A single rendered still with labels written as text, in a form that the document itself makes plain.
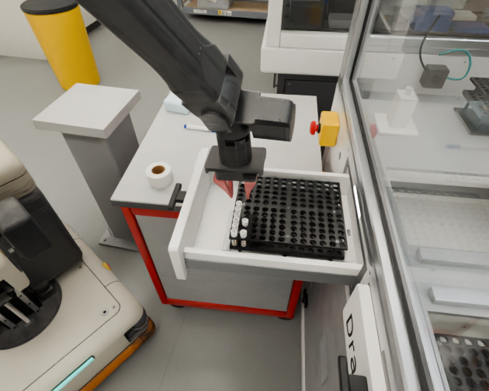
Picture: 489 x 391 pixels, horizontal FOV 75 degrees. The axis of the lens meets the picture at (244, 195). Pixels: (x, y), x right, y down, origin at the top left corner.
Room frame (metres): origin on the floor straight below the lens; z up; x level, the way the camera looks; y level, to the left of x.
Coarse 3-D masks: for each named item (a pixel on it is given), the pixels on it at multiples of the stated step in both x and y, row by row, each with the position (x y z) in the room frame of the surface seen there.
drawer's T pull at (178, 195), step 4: (176, 184) 0.49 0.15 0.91; (180, 184) 0.49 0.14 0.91; (176, 188) 0.47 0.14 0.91; (180, 188) 0.48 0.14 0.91; (172, 192) 0.46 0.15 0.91; (176, 192) 0.46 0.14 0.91; (180, 192) 0.46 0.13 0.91; (184, 192) 0.46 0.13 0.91; (172, 196) 0.45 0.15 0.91; (176, 196) 0.45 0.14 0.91; (180, 196) 0.45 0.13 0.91; (184, 196) 0.45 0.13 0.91; (172, 200) 0.44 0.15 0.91; (176, 200) 0.44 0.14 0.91; (180, 200) 0.44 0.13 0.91; (168, 204) 0.43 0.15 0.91; (172, 204) 0.43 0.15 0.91; (168, 208) 0.42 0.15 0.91; (172, 208) 0.42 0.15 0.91
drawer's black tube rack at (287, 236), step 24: (264, 192) 0.47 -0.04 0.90; (288, 192) 0.47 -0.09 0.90; (312, 192) 0.50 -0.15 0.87; (336, 192) 0.47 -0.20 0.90; (264, 216) 0.43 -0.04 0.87; (288, 216) 0.40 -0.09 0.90; (312, 216) 0.41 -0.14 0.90; (336, 216) 0.41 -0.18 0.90; (240, 240) 0.36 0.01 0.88; (264, 240) 0.35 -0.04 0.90; (288, 240) 0.35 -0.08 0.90; (312, 240) 0.35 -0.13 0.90; (336, 240) 0.35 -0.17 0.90
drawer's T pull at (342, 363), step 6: (342, 360) 0.14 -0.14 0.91; (342, 366) 0.13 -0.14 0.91; (342, 372) 0.12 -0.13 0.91; (348, 372) 0.12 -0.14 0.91; (342, 378) 0.11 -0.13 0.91; (348, 378) 0.11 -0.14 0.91; (354, 378) 0.11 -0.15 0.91; (360, 378) 0.11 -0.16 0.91; (342, 384) 0.11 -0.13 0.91; (348, 384) 0.11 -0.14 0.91; (354, 384) 0.11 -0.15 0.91; (360, 384) 0.11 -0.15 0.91; (366, 384) 0.11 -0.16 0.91; (342, 390) 0.10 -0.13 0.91; (348, 390) 0.10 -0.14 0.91; (354, 390) 0.10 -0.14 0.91; (360, 390) 0.10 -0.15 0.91; (366, 390) 0.10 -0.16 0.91
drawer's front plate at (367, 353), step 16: (368, 288) 0.24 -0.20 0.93; (352, 304) 0.23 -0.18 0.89; (368, 304) 0.21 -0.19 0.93; (352, 320) 0.21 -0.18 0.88; (368, 320) 0.18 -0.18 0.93; (352, 336) 0.18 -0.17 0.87; (368, 336) 0.16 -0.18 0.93; (352, 352) 0.16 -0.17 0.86; (368, 352) 0.14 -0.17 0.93; (352, 368) 0.14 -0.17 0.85; (368, 368) 0.12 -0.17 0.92; (368, 384) 0.11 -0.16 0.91; (384, 384) 0.10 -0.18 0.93
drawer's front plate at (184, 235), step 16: (192, 176) 0.49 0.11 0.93; (208, 176) 0.56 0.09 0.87; (192, 192) 0.44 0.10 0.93; (192, 208) 0.42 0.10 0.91; (176, 224) 0.36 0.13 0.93; (192, 224) 0.40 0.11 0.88; (176, 240) 0.33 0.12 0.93; (192, 240) 0.38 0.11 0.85; (176, 256) 0.31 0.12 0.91; (176, 272) 0.31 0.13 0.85
